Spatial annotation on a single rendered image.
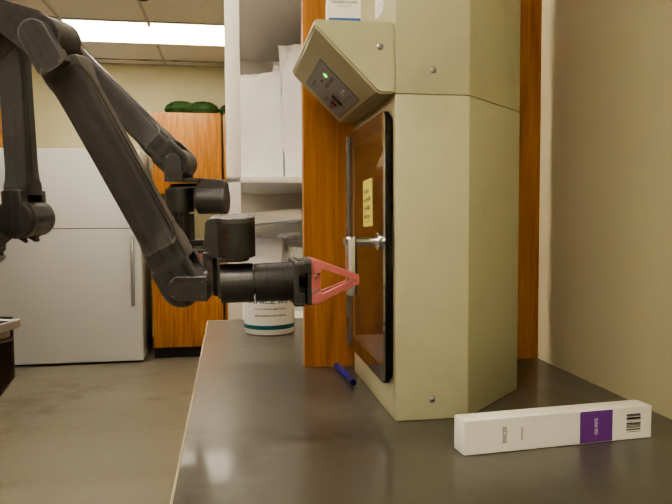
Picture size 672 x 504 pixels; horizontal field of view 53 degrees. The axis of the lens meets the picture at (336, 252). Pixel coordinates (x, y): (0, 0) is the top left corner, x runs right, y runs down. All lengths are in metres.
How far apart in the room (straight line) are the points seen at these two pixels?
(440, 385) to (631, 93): 0.59
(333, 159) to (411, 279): 0.43
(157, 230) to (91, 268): 4.97
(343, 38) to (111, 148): 0.35
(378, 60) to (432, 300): 0.35
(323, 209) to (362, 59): 0.42
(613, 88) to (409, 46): 0.44
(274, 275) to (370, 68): 0.32
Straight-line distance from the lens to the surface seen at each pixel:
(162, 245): 0.97
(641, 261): 1.21
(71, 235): 5.95
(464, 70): 1.01
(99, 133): 0.98
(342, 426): 0.98
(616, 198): 1.27
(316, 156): 1.32
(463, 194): 0.99
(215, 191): 1.35
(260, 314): 1.69
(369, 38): 0.99
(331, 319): 1.33
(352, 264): 1.00
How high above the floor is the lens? 1.24
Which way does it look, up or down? 3 degrees down
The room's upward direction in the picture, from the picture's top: straight up
